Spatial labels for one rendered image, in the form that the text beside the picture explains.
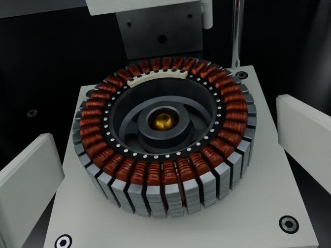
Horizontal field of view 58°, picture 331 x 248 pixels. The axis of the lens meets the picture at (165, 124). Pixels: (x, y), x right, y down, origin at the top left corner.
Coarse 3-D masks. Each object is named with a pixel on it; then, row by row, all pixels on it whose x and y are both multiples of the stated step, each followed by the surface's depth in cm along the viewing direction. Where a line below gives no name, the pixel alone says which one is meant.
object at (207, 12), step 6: (204, 0) 27; (210, 0) 27; (204, 6) 27; (210, 6) 27; (204, 12) 27; (210, 12) 27; (204, 18) 28; (210, 18) 28; (204, 24) 28; (210, 24) 28; (204, 30) 29; (210, 30) 29
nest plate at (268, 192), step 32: (256, 96) 23; (256, 128) 21; (64, 160) 21; (256, 160) 19; (64, 192) 19; (96, 192) 19; (256, 192) 18; (288, 192) 17; (64, 224) 18; (96, 224) 18; (128, 224) 17; (160, 224) 17; (192, 224) 17; (224, 224) 17; (256, 224) 16; (288, 224) 16
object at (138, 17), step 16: (128, 16) 26; (144, 16) 26; (160, 16) 26; (176, 16) 27; (192, 16) 26; (128, 32) 28; (144, 32) 28; (160, 32) 28; (176, 32) 28; (192, 32) 28; (128, 48) 29; (144, 48) 29; (160, 48) 29; (176, 48) 29; (192, 48) 29
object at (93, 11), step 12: (96, 0) 15; (108, 0) 15; (120, 0) 15; (132, 0) 15; (144, 0) 15; (156, 0) 15; (168, 0) 15; (180, 0) 15; (192, 0) 15; (96, 12) 16; (108, 12) 16
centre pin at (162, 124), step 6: (162, 114) 19; (156, 120) 19; (162, 120) 19; (168, 120) 19; (174, 120) 19; (150, 126) 19; (156, 126) 19; (162, 126) 19; (168, 126) 19; (174, 126) 19
